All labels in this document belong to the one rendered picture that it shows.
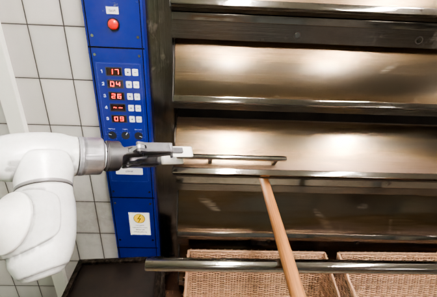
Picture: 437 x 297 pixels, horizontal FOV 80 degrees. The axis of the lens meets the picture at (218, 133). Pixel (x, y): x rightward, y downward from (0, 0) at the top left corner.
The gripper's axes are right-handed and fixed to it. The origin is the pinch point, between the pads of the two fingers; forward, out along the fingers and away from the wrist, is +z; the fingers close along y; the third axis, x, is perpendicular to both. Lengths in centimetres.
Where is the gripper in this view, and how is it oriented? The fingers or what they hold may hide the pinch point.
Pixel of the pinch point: (177, 155)
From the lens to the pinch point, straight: 77.3
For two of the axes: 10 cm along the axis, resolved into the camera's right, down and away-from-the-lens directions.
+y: -5.6, 4.2, 7.1
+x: 2.2, 9.1, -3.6
